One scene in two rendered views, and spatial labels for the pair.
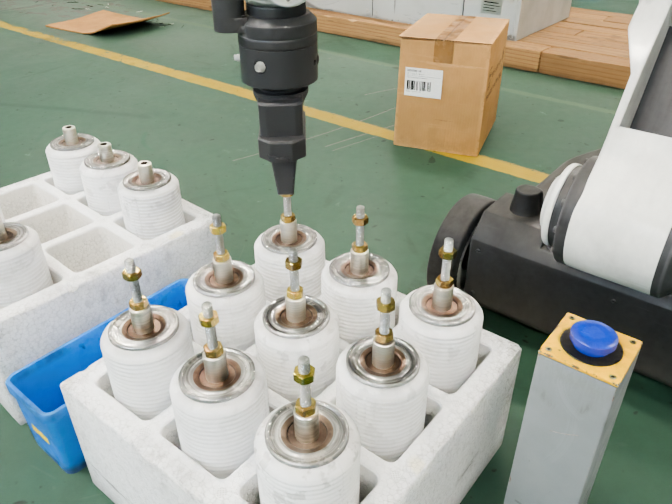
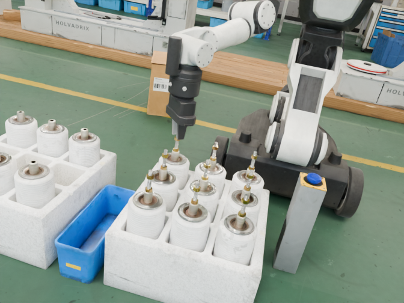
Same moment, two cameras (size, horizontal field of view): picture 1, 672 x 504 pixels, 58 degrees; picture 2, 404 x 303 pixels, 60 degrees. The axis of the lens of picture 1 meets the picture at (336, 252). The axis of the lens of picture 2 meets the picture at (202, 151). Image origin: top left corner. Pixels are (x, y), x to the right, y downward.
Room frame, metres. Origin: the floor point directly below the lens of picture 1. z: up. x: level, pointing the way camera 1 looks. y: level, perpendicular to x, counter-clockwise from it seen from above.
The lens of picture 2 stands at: (-0.16, 0.48, 0.79)
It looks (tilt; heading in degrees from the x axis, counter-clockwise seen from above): 27 degrees down; 330
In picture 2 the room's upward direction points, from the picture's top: 10 degrees clockwise
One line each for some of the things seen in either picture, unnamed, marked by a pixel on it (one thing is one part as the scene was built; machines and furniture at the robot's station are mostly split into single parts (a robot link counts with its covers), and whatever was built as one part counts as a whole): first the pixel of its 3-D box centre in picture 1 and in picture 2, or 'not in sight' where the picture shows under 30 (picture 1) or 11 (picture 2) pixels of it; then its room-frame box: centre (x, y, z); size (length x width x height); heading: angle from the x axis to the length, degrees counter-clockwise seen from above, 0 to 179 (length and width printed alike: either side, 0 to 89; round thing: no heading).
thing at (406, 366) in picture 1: (382, 361); (244, 198); (0.46, -0.05, 0.25); 0.08 x 0.08 x 0.01
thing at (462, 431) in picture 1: (301, 416); (195, 232); (0.54, 0.04, 0.09); 0.39 x 0.39 x 0.18; 51
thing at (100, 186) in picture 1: (118, 207); (53, 153); (0.97, 0.39, 0.16); 0.10 x 0.10 x 0.18
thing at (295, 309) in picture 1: (295, 307); (203, 184); (0.54, 0.04, 0.26); 0.02 x 0.02 x 0.03
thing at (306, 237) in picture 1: (289, 239); (174, 159); (0.70, 0.06, 0.25); 0.08 x 0.08 x 0.01
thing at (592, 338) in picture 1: (592, 341); (313, 179); (0.42, -0.23, 0.32); 0.04 x 0.04 x 0.02
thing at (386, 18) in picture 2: not in sight; (385, 30); (3.78, -4.79, 0.34); 0.59 x 0.47 x 0.69; 141
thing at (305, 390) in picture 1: (305, 391); (243, 207); (0.37, 0.03, 0.30); 0.01 x 0.01 x 0.08
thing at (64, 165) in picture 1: (83, 187); (23, 144); (1.04, 0.48, 0.16); 0.10 x 0.10 x 0.18
